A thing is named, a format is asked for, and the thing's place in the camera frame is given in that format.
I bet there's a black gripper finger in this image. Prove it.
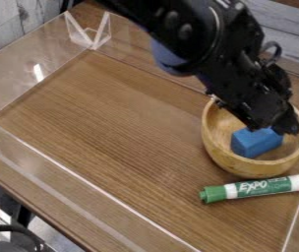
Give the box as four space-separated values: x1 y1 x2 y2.
272 106 299 136

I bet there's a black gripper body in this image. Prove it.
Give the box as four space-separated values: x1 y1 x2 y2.
200 49 293 130

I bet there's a blue rectangular block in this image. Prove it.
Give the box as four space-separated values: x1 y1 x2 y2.
232 128 284 158

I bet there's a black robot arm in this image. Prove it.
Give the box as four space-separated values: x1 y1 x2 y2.
98 0 299 135

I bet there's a brown wooden bowl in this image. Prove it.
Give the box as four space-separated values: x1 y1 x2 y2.
201 100 299 178

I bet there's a green Expo marker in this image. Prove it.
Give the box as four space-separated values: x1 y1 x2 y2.
200 174 299 204

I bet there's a clear acrylic corner bracket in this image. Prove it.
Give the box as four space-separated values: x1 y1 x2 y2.
64 12 113 50

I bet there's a clear acrylic tray wall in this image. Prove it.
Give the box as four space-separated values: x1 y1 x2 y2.
0 127 201 252

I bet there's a black cable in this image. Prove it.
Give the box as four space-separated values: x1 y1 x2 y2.
0 223 44 252

